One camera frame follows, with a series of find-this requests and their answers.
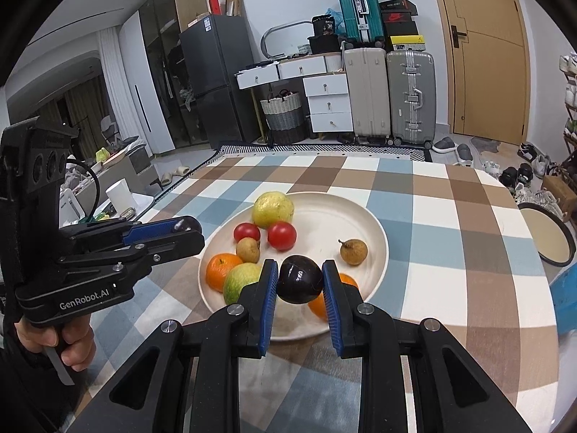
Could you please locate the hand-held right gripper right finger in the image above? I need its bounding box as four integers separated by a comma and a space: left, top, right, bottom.
321, 260, 535, 433

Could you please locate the beige slippers pair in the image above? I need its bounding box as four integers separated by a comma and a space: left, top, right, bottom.
160, 166, 191, 187

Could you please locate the red tomato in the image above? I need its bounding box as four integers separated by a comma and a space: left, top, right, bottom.
267, 221, 297, 251
233, 222, 262, 243

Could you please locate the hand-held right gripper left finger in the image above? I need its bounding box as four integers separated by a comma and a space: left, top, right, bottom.
76, 259, 279, 433

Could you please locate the wooden shoe rack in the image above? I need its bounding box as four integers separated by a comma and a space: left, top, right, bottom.
561, 72, 577, 156

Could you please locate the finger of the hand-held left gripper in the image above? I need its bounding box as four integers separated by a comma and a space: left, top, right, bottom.
119, 216, 202, 243
113, 230, 206, 277

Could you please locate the cardboard box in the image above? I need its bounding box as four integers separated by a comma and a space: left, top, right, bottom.
541, 174, 571, 210

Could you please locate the dark purple plum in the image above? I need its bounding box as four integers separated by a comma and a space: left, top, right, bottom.
276, 255, 324, 305

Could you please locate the black red shoe box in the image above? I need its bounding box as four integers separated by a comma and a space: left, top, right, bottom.
382, 10, 418, 25

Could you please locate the dark grey fridge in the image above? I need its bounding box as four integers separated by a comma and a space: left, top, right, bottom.
179, 14, 262, 149

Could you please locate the blue plastic bin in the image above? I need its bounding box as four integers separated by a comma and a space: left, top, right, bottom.
547, 266, 577, 337

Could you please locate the grey floor cloth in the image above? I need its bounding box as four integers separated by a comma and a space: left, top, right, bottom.
471, 136, 501, 153

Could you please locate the black printed bag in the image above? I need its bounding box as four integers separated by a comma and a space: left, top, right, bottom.
312, 15, 339, 38

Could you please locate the black cable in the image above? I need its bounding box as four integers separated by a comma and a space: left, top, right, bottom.
67, 157, 101, 224

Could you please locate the black storage box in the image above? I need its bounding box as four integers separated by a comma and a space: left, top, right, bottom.
309, 35, 342, 55

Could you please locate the grey suitcase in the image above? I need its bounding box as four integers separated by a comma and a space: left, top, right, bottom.
386, 49, 437, 149

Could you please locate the round cream stool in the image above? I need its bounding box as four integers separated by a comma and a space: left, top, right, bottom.
517, 201, 575, 268

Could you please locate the person's left hand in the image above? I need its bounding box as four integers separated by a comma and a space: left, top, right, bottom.
16, 312, 96, 373

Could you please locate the tall wardrobe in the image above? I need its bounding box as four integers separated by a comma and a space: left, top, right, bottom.
119, 0, 199, 154

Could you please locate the plain black shoe box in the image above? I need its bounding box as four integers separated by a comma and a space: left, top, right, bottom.
385, 22, 422, 37

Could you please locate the shoe rack with shoes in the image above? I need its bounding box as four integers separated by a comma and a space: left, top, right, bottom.
559, 52, 577, 136

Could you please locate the small brown fruit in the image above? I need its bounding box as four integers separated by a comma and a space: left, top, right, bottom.
339, 239, 368, 266
236, 237, 261, 264

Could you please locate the teal suitcase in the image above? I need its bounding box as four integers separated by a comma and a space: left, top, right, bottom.
334, 0, 387, 48

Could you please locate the wooden door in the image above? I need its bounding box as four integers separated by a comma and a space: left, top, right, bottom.
426, 0, 533, 145

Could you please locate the blue plastic bag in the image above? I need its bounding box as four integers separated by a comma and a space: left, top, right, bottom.
327, 8, 347, 34

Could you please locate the beige suitcase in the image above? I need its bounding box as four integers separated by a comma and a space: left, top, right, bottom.
343, 47, 393, 145

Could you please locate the yellow-green round fruit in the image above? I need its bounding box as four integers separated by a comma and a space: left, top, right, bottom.
251, 192, 295, 229

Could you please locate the white round plate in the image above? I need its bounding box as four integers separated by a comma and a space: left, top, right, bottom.
198, 193, 389, 342

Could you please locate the checked tablecloth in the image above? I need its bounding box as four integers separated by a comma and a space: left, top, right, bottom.
81, 152, 560, 433

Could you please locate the woven laundry basket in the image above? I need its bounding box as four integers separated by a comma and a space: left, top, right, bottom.
260, 90, 308, 145

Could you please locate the curved metal hoop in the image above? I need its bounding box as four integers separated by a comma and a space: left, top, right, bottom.
260, 20, 312, 60

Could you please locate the white cylinder container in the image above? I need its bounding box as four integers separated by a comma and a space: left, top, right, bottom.
106, 179, 136, 217

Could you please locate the small orange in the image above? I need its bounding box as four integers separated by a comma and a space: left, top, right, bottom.
308, 273, 360, 323
206, 253, 244, 292

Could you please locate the loose shoes pile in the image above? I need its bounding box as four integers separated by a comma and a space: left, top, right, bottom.
480, 142, 564, 217

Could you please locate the white drawer cabinet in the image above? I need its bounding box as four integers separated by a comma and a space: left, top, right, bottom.
237, 52, 354, 135

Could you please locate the large green citrus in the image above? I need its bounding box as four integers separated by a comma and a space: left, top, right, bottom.
223, 262, 263, 306

